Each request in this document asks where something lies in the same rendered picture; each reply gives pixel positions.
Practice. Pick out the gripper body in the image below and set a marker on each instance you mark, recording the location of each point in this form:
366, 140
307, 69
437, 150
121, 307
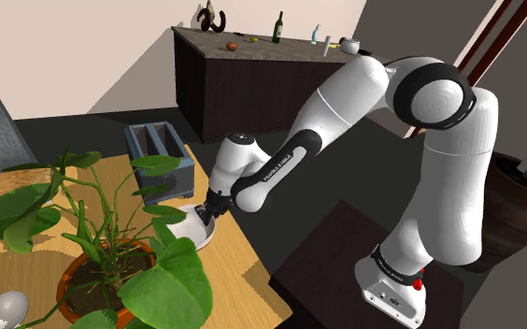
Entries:
215, 206

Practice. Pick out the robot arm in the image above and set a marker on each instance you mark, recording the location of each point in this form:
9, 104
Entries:
455, 191

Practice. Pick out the white bowl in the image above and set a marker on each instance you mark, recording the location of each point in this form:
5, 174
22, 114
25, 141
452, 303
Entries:
190, 228

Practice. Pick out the blue-grey toaster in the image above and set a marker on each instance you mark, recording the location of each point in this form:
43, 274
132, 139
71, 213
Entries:
163, 150

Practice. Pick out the green plant in orange pot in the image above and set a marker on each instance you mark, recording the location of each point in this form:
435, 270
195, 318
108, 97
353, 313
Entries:
108, 255

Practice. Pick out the dark wooden counter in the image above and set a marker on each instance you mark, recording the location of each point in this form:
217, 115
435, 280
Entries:
250, 91

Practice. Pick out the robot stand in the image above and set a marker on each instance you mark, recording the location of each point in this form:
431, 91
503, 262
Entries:
327, 269

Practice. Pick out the grey egg-shaped object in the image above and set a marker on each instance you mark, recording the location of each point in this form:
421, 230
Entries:
4, 310

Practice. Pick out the dark wooden round tub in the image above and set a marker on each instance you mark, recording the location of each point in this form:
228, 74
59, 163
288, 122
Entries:
514, 214

